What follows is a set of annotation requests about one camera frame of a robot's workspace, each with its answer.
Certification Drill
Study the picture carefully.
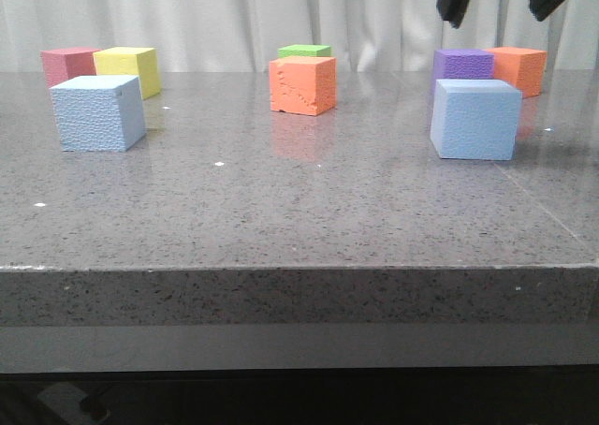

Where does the white pleated curtain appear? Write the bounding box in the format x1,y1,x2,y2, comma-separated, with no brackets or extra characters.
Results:
1,0,598,72

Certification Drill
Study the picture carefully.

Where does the yellow foam cube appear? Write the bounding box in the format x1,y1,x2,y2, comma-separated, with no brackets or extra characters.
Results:
93,47,162,99

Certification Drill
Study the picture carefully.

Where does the chipped orange foam cube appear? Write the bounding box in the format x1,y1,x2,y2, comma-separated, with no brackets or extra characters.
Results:
269,56,337,116

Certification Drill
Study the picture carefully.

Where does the light blue foam cube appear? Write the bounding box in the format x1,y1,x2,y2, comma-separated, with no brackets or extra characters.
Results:
430,79,522,161
50,75,146,152

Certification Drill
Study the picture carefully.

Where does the red foam cube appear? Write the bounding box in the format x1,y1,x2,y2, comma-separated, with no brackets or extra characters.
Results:
40,47,99,87

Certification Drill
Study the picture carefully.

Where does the green foam cube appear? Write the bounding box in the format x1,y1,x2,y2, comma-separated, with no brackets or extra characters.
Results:
277,44,332,58

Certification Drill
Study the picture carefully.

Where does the purple foam cube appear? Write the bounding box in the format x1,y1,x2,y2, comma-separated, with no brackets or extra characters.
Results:
431,49,494,98

